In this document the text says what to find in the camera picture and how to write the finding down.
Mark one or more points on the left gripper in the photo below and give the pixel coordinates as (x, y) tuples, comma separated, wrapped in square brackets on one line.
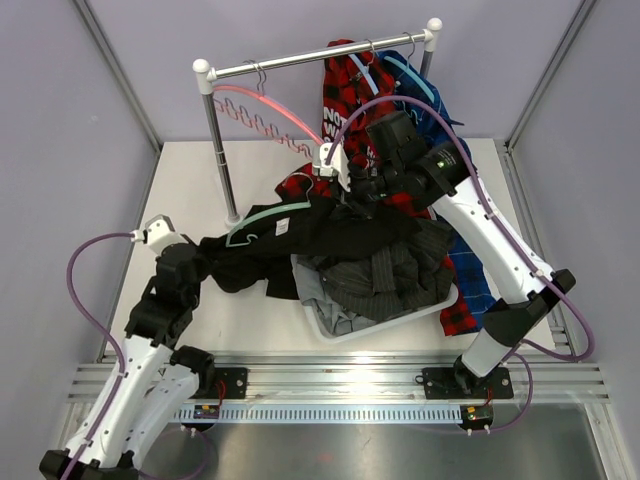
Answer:
[(207, 265)]

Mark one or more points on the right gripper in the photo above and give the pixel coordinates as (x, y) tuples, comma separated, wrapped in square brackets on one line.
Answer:
[(354, 171)]

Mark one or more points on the mint green hanger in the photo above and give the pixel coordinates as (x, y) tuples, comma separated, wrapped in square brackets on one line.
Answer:
[(270, 212)]

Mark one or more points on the black plain shirt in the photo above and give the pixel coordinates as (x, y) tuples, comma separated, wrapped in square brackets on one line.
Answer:
[(263, 249)]

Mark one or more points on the black pinstripe shirt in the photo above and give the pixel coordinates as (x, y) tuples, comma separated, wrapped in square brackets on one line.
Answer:
[(403, 276)]

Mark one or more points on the red black plaid shirt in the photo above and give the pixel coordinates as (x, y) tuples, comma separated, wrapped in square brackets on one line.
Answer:
[(342, 96)]

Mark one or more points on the light blue hanger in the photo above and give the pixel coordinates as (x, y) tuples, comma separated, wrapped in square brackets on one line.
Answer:
[(364, 70)]

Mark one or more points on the pink hanger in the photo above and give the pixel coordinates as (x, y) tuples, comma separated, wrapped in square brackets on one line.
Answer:
[(266, 117)]

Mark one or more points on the lilac hanger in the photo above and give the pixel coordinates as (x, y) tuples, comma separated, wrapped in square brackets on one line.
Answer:
[(262, 77)]

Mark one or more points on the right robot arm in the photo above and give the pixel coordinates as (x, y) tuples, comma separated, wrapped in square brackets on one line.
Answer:
[(445, 178)]

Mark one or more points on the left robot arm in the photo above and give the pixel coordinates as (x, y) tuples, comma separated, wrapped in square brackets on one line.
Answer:
[(152, 378)]

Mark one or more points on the blue plaid shirt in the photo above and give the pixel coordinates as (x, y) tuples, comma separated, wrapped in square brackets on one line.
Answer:
[(474, 296)]

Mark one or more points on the teal hanger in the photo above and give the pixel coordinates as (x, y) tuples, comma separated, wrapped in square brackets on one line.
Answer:
[(408, 80)]

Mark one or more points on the white plastic basket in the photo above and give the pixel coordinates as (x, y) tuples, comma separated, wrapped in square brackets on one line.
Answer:
[(323, 334)]

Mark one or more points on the clothes rack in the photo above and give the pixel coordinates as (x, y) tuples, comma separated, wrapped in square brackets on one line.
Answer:
[(207, 77)]

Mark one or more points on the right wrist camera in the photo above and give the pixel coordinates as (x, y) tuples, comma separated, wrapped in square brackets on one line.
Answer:
[(331, 164)]

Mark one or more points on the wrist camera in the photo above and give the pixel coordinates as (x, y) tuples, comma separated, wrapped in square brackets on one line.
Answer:
[(331, 164), (158, 234)]

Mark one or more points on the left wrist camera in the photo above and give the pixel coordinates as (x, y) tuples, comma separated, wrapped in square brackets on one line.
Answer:
[(158, 234)]

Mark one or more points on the aluminium rail base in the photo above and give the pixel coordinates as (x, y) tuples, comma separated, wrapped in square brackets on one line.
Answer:
[(394, 388)]

